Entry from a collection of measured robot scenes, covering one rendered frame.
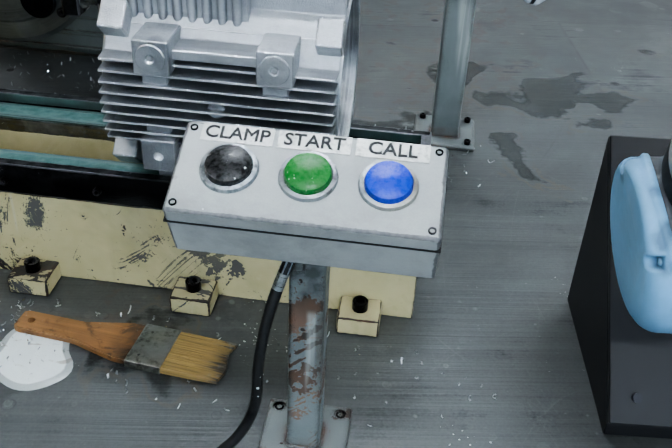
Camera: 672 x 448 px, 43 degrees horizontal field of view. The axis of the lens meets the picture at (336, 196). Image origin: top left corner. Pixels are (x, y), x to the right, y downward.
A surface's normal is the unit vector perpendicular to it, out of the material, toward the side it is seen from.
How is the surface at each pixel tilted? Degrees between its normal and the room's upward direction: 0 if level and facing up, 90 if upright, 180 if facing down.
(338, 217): 23
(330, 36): 45
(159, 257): 90
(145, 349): 0
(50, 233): 90
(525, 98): 0
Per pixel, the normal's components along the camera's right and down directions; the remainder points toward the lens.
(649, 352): -0.01, -0.19
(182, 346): 0.07, -0.86
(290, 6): -0.13, 0.52
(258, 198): -0.01, -0.55
